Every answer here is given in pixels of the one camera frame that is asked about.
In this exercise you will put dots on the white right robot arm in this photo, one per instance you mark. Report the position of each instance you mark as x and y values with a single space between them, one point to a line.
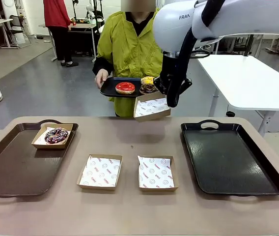
171 27

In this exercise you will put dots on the large black serving tray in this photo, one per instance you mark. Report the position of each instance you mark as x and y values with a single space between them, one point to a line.
228 162

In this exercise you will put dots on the red glazed donut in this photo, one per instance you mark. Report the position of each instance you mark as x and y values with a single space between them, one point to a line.
124 88

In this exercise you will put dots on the person's right hand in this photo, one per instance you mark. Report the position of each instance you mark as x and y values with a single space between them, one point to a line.
101 77

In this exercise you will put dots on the chocolate crumb-topped donut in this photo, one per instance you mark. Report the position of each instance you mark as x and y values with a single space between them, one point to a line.
147 89

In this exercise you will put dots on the person in red jacket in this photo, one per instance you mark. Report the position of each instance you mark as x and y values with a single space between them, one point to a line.
56 14

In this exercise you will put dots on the yellow glazed donut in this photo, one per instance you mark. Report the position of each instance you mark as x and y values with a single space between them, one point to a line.
147 80

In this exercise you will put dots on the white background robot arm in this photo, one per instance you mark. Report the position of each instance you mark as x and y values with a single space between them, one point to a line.
90 9

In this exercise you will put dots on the brown cardboard box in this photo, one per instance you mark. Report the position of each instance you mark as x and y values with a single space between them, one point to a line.
159 189
95 188
48 146
151 118

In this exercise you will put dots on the black metal post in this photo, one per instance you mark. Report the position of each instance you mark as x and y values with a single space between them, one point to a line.
249 45

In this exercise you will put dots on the chocolate donut colourful sprinkles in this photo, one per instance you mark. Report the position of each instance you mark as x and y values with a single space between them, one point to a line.
52 138

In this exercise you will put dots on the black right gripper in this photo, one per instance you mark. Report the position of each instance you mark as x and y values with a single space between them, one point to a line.
171 68

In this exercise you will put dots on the person's right forearm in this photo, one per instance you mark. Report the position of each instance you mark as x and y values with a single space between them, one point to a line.
100 64

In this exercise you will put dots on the dark brown serving tray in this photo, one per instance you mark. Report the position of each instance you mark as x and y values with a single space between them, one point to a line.
11 167

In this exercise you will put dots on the small black floor object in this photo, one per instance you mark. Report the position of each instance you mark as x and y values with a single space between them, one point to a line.
230 113

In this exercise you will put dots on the large white table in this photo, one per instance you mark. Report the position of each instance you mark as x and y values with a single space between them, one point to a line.
247 81

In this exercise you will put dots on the background table with equipment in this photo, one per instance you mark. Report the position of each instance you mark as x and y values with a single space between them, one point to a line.
83 26

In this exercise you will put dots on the grey office chair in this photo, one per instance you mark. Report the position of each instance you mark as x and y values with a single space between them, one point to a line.
19 27

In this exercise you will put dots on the small black tray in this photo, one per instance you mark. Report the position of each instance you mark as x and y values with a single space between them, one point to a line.
110 88

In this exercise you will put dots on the person in yellow-green jacket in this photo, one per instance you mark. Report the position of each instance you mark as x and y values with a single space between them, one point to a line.
127 46

